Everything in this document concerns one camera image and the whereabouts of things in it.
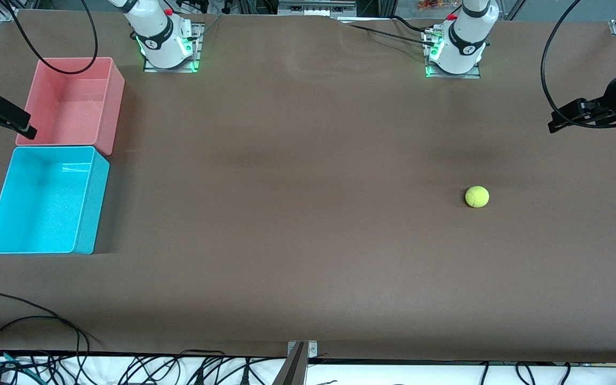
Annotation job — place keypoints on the grey camera mount bar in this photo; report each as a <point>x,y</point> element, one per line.
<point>293,369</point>

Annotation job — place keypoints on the grey power strip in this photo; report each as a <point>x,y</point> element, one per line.
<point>316,6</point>

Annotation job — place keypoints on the pink plastic bin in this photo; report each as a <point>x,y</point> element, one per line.
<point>83,107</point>

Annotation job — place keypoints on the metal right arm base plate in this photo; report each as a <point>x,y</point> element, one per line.
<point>195,53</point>

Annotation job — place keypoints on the blue plastic bin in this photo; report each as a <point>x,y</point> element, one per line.
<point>46,203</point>

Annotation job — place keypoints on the orange packet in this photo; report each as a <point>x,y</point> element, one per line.
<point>431,4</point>

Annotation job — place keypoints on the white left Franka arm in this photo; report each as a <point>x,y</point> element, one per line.
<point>463,37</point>

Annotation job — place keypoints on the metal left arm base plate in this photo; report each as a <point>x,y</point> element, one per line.
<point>474,75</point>

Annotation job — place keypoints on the yellow-green tennis ball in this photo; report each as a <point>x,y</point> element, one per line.
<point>477,197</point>

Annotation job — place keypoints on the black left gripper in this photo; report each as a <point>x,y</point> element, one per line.
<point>609,100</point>

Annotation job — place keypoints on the brown table cover sheet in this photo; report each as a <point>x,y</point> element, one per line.
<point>308,214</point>

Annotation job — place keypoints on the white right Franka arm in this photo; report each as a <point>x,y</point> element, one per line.
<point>155,37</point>

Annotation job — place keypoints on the metal mounting bracket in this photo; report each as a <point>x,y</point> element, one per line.
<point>312,350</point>

